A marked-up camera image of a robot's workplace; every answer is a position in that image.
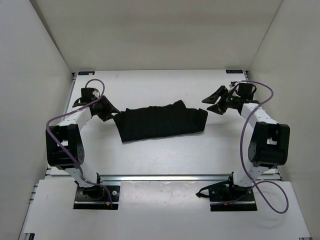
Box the right blue corner label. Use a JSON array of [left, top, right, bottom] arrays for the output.
[[225, 69, 243, 74]]

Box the left blue corner label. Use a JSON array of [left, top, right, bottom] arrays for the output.
[[77, 71, 95, 76]]

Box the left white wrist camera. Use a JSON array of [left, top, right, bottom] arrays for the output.
[[92, 89, 100, 98]]

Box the blue corner label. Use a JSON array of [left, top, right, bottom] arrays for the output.
[[225, 69, 243, 74], [77, 71, 95, 76]]

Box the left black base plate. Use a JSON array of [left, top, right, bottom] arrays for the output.
[[73, 182, 121, 210]]

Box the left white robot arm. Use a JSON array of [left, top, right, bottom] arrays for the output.
[[45, 87, 120, 199]]

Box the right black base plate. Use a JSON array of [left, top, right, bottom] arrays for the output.
[[195, 180, 258, 212]]

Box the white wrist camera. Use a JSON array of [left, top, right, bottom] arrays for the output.
[[229, 81, 241, 91], [92, 89, 100, 98]]

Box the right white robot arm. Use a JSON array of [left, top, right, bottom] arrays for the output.
[[202, 81, 290, 200]]

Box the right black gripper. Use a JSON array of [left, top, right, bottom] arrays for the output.
[[201, 86, 240, 115]]

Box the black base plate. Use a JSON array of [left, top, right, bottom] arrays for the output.
[[73, 182, 121, 210], [195, 180, 258, 212]]

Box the black pleated skirt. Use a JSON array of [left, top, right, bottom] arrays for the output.
[[114, 100, 208, 143]]

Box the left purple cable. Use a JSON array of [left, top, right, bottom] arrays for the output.
[[46, 78, 112, 201]]

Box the silver aluminium front rail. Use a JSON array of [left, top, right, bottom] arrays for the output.
[[44, 173, 281, 182]]

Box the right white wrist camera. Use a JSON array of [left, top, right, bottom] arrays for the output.
[[229, 81, 241, 91]]

